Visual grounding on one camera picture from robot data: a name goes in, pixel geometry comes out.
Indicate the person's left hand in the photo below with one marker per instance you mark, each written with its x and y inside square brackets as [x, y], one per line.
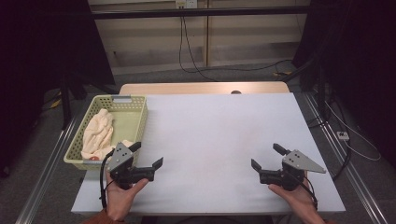
[121, 200]

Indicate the person's right hand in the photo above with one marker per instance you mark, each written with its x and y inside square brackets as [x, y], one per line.
[299, 199]

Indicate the metal floor rail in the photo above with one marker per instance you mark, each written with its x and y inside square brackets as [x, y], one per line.
[46, 174]
[345, 161]

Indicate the dark curtain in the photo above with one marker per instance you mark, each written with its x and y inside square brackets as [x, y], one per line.
[37, 56]
[358, 62]

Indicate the black horizontal bar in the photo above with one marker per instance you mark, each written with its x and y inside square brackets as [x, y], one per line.
[199, 12]

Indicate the white wall outlet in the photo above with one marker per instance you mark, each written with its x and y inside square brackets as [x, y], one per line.
[186, 3]

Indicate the cream cloth garment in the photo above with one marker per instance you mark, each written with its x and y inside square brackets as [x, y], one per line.
[98, 133]

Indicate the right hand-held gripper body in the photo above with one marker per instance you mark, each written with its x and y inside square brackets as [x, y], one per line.
[299, 161]

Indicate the light green plastic basket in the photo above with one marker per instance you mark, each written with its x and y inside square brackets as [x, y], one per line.
[129, 123]

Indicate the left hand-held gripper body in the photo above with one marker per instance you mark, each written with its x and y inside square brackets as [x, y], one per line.
[120, 157]

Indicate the black metal stand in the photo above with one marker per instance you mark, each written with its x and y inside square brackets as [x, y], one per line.
[66, 105]

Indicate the white power strip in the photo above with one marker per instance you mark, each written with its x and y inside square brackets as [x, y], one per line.
[342, 135]

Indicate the wooden table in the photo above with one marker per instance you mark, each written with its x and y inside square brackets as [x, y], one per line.
[186, 88]

